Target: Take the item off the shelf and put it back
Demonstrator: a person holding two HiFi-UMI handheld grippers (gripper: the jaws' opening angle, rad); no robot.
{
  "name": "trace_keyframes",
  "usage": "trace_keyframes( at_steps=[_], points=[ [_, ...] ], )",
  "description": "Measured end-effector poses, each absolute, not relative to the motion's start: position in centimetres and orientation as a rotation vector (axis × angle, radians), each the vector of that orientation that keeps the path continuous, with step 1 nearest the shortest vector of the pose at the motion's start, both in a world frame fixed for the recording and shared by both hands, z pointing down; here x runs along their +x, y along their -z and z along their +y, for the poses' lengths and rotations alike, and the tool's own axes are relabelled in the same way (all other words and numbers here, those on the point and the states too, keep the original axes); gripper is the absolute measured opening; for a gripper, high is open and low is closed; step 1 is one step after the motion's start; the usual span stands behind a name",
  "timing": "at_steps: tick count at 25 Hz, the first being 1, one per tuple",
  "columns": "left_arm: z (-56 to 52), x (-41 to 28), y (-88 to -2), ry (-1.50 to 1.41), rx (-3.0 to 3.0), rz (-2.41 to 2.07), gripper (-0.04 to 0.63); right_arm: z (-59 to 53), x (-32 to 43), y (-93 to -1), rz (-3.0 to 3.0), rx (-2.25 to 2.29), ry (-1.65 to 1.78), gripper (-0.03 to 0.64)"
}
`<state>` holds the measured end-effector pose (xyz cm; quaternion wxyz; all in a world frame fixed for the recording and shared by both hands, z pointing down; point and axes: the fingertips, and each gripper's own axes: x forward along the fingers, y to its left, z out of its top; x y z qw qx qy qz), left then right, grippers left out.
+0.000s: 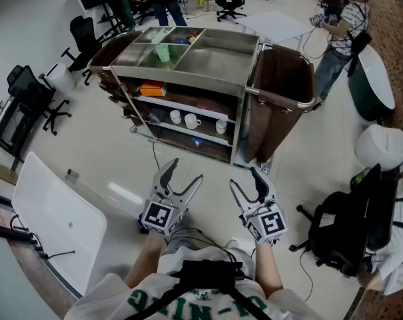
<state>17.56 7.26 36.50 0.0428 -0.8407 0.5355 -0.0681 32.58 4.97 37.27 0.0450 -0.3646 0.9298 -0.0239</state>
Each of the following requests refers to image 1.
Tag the white bedding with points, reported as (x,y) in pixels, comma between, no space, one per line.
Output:
(397,245)

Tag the white dome lid bin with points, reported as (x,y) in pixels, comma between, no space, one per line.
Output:
(381,145)

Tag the green plastic cup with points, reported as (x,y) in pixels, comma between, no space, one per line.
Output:
(162,52)

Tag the steel shelf cart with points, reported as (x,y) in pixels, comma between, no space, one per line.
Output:
(201,62)

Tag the white patterned cup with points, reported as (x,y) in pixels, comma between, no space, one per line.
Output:
(221,127)

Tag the small grey cylinder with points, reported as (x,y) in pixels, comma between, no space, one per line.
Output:
(72,174)

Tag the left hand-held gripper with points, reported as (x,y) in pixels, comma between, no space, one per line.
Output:
(161,216)

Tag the black metal rack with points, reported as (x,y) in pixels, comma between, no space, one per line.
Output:
(8,128)

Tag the black chest harness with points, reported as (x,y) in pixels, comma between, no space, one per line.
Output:
(206,273)

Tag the white round bin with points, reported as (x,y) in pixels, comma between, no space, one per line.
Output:
(60,78)

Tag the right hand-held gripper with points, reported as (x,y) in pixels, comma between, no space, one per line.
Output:
(266,223)

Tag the white table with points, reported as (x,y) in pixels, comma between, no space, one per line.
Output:
(274,25)

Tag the blue packet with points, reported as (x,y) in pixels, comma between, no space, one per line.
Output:
(198,141)

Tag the person's right forearm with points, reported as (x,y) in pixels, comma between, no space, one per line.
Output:
(267,268)

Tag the blue small item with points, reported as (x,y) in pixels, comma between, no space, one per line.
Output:
(181,41)

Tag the large brown cart bag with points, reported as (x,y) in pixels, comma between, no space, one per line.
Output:
(281,88)

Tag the orange box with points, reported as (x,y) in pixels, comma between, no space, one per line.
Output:
(152,88)

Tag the white shirt with green print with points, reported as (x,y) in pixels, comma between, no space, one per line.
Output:
(221,302)

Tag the yellow and red items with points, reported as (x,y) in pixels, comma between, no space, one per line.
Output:
(192,38)

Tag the small white cup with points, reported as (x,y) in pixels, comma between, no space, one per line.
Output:
(175,116)

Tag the white and green bathtub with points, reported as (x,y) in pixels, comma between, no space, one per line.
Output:
(374,78)

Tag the person's left forearm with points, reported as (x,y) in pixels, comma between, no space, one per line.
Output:
(144,260)

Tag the dark purple pouch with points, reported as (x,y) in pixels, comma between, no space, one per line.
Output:
(158,115)

